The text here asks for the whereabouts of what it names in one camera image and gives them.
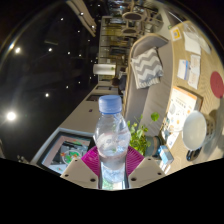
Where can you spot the printed menu sheet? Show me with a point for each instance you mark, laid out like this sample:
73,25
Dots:
171,139

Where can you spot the blue white paper card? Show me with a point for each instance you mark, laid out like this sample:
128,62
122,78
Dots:
182,69

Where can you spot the grey curved sofa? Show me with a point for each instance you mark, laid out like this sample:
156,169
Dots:
156,100

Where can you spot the group of ceiling lights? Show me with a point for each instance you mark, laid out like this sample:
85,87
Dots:
11,116

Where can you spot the person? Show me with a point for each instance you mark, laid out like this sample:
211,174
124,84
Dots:
118,82

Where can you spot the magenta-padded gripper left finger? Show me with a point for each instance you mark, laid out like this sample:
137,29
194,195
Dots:
78,171

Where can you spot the grey zigzag pillow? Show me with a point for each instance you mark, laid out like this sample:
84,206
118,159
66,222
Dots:
146,68

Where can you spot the white printed mug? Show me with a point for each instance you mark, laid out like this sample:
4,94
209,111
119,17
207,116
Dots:
195,130

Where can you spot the white paper slip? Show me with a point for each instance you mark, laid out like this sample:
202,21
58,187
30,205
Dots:
194,71

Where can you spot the flat round red coaster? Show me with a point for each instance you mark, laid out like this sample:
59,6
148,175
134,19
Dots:
217,85

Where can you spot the white round column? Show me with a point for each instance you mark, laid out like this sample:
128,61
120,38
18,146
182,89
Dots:
104,69

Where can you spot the black-framed decorated window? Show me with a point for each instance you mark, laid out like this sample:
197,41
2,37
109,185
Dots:
66,151

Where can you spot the clear blue-capped water bottle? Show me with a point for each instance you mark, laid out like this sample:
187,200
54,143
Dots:
111,133

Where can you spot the yellow square table sticker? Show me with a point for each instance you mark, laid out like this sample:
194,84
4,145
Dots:
175,34

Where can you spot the small blue box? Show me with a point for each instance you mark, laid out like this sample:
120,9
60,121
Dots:
165,154

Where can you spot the green potted plant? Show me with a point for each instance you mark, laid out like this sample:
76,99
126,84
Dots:
138,138

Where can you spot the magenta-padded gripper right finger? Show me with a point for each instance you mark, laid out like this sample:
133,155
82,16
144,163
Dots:
146,170

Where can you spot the group of dining chairs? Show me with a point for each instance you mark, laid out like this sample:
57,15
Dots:
133,16

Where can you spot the white paper napkin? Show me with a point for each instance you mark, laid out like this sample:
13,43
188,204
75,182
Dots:
192,43

